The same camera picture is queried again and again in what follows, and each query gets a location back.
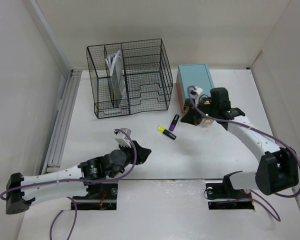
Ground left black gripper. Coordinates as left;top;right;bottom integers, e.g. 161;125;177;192
118;139;150;169

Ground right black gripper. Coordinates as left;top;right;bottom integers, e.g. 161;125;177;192
180;98;219;126

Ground clear drawer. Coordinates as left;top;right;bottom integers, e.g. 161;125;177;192
199;118;214;128

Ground purple highlighter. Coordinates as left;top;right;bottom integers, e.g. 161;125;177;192
168;114;180;132

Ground yellow highlighter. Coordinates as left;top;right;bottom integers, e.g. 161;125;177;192
157;126;177;140

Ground grey booklet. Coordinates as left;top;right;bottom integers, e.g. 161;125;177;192
105;50;126;108

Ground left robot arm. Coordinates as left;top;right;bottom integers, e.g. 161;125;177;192
2;140;152;215

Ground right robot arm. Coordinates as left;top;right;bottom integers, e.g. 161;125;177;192
181;85;300;198

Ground teal drawer box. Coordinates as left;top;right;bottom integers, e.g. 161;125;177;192
176;63;215;114

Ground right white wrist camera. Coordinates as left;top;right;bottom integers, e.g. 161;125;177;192
187;85;204;106

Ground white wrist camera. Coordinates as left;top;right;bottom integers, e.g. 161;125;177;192
114;128;131;148
187;85;204;106

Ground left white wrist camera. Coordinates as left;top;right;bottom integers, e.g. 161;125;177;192
114;128;131;148

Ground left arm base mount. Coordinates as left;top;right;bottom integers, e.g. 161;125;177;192
73;181;118;211

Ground black wire mesh organizer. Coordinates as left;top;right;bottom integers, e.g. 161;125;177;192
86;38;173;119

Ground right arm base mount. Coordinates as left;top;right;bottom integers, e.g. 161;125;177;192
204;180;255;210

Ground aluminium rail frame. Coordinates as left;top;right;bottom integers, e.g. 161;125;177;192
39;69;82;175

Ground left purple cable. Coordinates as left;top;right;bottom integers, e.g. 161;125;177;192
0;128;137;240

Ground purple cable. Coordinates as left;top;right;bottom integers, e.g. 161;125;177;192
0;128;137;240
186;86;300;222

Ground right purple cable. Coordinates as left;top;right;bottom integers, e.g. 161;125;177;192
186;86;300;222

